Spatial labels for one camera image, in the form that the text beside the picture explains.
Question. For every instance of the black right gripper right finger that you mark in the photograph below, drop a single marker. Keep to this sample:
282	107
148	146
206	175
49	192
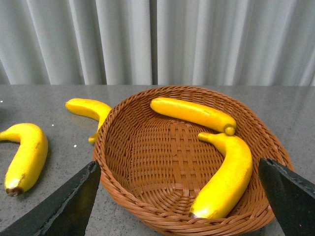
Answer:
291	197

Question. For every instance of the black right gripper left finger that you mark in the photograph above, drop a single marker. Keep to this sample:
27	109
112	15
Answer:
65	212

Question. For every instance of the curved yellow banana in basket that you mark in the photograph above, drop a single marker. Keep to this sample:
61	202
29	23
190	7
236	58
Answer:
225	188

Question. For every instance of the brown wicker basket right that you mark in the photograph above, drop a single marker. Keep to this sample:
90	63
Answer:
154	165

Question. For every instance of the straight yellow banana in basket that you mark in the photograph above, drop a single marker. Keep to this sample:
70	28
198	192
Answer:
196	113

